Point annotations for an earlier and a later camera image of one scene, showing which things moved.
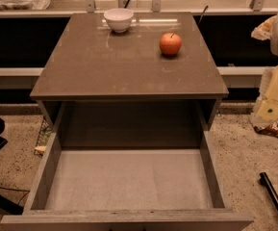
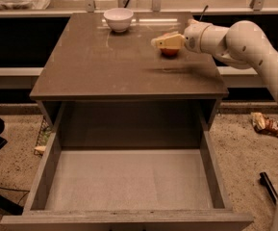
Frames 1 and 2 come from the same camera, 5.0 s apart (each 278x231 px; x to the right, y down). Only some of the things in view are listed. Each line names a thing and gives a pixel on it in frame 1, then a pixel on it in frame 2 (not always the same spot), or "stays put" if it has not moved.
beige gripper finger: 264,32 -> 192,22
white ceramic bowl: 118,18 stays put
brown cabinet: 119,89 stays put
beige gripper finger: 266,112 -> 169,40
